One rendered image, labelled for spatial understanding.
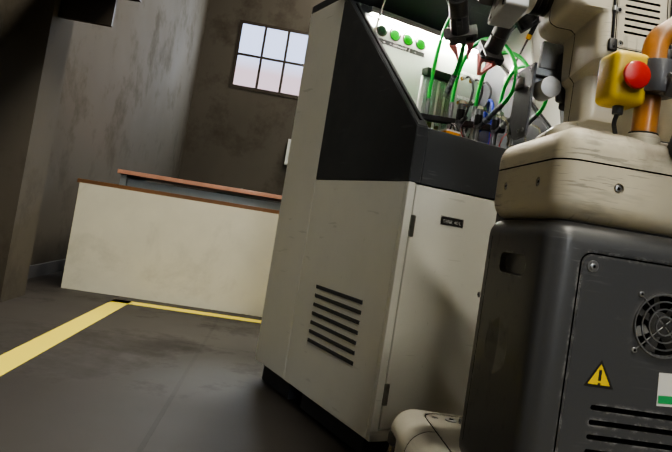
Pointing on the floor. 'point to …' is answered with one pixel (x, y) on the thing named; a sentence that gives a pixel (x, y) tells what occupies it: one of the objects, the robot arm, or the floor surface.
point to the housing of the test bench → (298, 193)
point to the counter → (170, 248)
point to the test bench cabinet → (349, 305)
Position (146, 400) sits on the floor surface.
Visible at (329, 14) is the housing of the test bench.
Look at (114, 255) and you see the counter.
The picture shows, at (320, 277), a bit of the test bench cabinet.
